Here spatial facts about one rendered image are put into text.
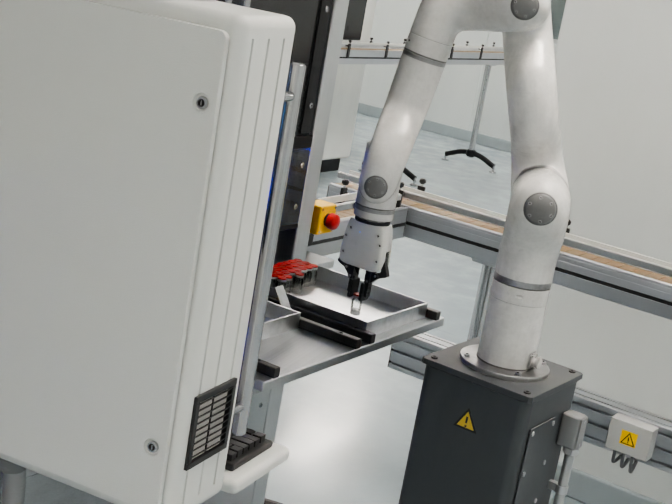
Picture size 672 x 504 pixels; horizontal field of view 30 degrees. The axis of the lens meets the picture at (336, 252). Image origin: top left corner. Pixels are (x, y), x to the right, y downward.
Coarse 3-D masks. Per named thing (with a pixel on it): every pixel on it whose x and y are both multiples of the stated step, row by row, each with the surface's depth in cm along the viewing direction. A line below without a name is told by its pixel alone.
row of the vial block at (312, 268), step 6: (312, 264) 289; (288, 270) 281; (294, 270) 282; (300, 270) 283; (306, 270) 285; (312, 270) 288; (276, 276) 275; (294, 276) 281; (306, 276) 286; (312, 276) 288; (306, 282) 287; (312, 282) 289
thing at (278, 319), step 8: (272, 304) 260; (272, 312) 260; (280, 312) 259; (288, 312) 258; (296, 312) 257; (272, 320) 249; (280, 320) 251; (288, 320) 253; (296, 320) 256; (264, 328) 247; (272, 328) 249; (280, 328) 252; (288, 328) 254; (296, 328) 257; (264, 336) 247; (272, 336) 250
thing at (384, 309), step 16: (320, 272) 294; (336, 272) 291; (272, 288) 270; (304, 288) 286; (320, 288) 288; (336, 288) 290; (384, 288) 285; (304, 304) 266; (320, 304) 276; (336, 304) 278; (368, 304) 282; (384, 304) 284; (400, 304) 283; (416, 304) 281; (352, 320) 260; (368, 320) 270; (384, 320) 264; (400, 320) 270; (416, 320) 277
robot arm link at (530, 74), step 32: (512, 32) 251; (544, 32) 250; (512, 64) 248; (544, 64) 246; (512, 96) 248; (544, 96) 246; (512, 128) 251; (544, 128) 248; (512, 160) 258; (544, 160) 255
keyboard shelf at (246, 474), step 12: (276, 444) 218; (264, 456) 212; (276, 456) 214; (288, 456) 218; (240, 468) 206; (252, 468) 207; (264, 468) 210; (228, 480) 202; (240, 480) 203; (252, 480) 206; (228, 492) 201
